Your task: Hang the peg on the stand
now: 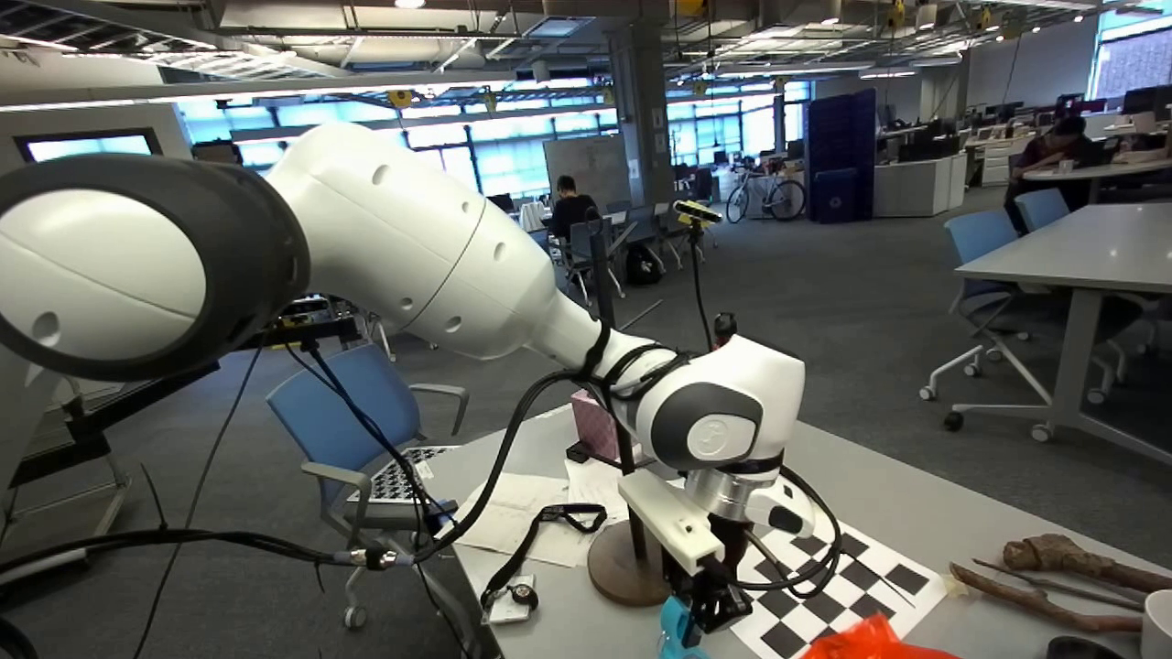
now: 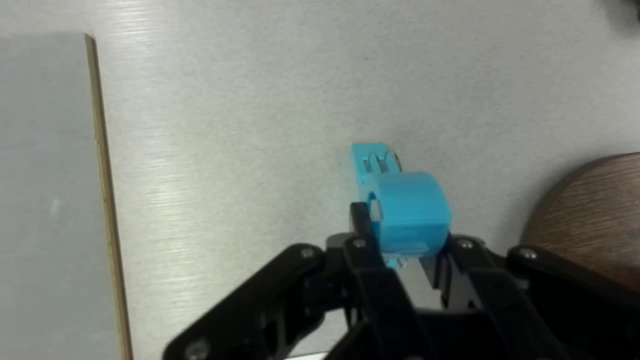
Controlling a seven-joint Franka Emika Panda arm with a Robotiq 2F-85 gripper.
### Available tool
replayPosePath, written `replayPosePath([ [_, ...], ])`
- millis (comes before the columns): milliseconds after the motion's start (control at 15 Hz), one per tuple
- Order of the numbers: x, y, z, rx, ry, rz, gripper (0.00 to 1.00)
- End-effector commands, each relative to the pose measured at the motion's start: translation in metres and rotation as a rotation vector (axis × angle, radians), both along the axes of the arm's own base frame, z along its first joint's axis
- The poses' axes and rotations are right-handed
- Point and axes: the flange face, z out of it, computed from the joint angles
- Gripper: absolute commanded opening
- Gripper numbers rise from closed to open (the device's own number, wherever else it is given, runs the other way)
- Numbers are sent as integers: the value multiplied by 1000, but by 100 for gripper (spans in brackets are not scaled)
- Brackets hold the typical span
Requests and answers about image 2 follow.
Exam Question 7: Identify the grey board wooden edge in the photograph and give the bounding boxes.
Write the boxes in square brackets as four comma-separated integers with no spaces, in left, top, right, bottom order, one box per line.
[0,30,136,360]

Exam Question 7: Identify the light blue plastic peg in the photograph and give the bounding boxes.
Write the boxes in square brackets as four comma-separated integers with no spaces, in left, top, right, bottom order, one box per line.
[350,139,455,270]

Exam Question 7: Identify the black pole wooden base stand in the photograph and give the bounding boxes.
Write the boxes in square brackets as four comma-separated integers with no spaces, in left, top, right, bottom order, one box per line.
[518,149,640,296]

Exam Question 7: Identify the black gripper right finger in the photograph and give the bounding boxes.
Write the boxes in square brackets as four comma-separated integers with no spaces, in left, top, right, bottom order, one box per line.
[399,234,640,360]

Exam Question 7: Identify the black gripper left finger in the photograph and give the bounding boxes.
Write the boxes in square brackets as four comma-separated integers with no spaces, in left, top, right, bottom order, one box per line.
[162,202,437,360]

